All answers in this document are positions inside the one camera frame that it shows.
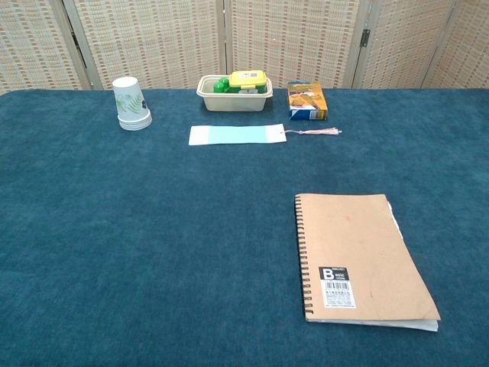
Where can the green plastic block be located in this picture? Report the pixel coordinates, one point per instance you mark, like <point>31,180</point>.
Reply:
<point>223,82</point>
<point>217,88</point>

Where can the orange and blue snack box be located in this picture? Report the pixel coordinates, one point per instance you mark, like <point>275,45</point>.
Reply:
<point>307,101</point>

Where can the beige rectangular food container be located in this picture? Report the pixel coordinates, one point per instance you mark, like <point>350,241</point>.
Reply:
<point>233,102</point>

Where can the woven folding screen panel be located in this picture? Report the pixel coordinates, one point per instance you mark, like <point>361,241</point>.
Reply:
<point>30,38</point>
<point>466,46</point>
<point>153,38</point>
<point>294,38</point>
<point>401,46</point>

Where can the yellow plastic box with label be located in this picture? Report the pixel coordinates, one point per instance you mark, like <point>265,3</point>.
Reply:
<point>247,79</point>

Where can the dark metal screen hinge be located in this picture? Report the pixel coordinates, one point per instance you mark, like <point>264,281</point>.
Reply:
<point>365,38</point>
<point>75,42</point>

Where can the light blue bookmark with tassel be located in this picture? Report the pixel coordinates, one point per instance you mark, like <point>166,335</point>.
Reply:
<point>237,134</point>

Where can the white paper cup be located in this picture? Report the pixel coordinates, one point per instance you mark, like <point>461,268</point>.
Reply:
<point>130,103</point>

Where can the dark blue table cloth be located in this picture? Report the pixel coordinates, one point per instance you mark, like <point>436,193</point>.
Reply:
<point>153,229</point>

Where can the spiral notebook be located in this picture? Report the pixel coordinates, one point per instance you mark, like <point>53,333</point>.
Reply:
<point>355,252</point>

